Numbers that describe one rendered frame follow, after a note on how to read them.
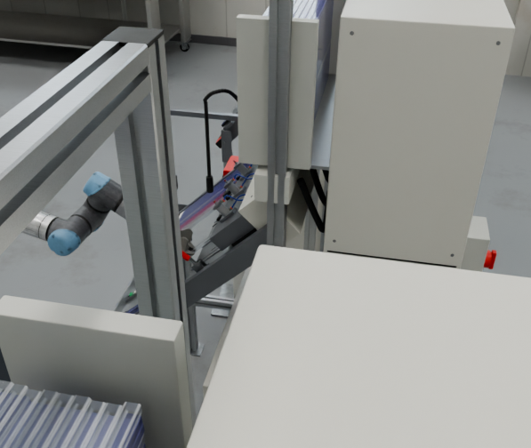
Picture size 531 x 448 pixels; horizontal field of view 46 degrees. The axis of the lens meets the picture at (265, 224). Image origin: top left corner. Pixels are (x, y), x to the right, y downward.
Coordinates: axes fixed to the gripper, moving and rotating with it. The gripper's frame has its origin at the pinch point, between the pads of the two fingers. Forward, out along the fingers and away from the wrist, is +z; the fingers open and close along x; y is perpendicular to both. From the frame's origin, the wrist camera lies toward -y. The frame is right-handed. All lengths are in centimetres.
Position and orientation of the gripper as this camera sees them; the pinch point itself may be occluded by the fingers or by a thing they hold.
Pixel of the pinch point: (189, 252)
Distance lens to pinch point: 187.6
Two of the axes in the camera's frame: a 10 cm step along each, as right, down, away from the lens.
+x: 2.0, -5.5, 8.1
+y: 5.4, -6.3, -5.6
